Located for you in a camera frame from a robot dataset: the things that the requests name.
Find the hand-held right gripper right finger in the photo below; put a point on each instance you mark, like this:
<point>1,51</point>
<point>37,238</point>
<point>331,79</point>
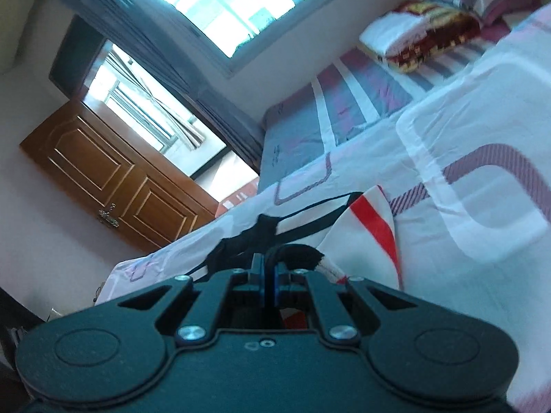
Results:
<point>282,282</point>

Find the striped knitted sweater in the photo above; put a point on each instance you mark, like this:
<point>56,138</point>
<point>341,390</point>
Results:
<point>370,228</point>

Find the red yellow white pillow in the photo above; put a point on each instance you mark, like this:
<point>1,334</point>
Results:
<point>439,30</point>

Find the striped grey red bed sheet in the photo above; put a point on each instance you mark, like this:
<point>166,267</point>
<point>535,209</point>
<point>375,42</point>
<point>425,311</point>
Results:
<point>366,90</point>

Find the grey curtain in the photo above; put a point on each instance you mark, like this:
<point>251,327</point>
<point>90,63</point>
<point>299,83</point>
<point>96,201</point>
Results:
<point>172,64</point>

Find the bed with patterned sheet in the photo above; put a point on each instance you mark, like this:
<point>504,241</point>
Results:
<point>473,137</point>

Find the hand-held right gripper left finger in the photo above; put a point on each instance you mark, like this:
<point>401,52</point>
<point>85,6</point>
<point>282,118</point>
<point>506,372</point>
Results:
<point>259,277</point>

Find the brown wooden door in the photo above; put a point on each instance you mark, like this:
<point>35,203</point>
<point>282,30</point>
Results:
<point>116,172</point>

